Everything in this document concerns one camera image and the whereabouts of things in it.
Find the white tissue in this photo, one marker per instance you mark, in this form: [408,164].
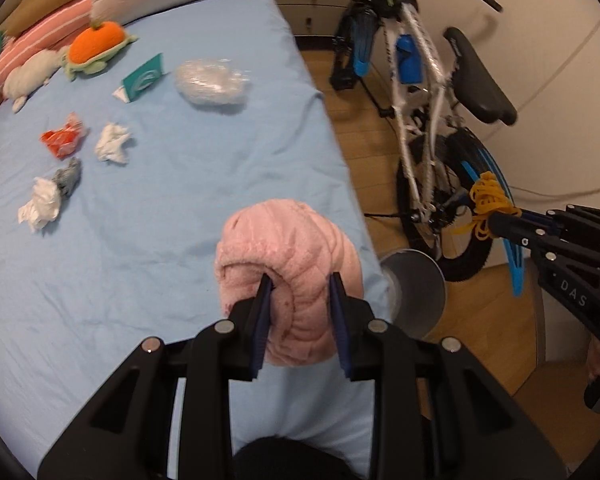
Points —
[109,147]

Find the blue water bottle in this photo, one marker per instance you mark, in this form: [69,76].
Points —
[408,61]

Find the silver trash bin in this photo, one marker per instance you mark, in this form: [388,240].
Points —
[416,293]

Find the teal folded card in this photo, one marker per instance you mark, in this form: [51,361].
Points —
[141,79]

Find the orange green turtle plush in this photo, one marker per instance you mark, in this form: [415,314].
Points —
[93,48]

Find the yellow rubber bands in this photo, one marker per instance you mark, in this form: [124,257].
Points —
[489,197]

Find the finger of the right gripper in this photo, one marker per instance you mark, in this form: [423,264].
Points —
[510,227]
[572,223]

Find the grey crumpled paper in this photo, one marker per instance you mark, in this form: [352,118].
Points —
[68,177]

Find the pink striped pillow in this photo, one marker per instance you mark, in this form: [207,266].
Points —
[55,31]

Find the light blue bed sheet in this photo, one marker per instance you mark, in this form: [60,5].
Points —
[131,252]

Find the white plush toy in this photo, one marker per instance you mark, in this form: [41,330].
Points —
[31,75]

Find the orange white wrapper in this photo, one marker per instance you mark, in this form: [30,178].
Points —
[64,141]

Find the white crumpled paper ball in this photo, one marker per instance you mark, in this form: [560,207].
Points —
[43,206]

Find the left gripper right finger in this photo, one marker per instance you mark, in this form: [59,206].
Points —
[350,317]

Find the white blue bicycle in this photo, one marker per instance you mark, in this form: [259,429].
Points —
[440,159]

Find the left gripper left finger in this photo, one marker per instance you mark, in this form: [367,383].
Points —
[252,322]

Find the clear plastic wrap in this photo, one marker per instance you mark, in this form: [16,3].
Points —
[211,83]

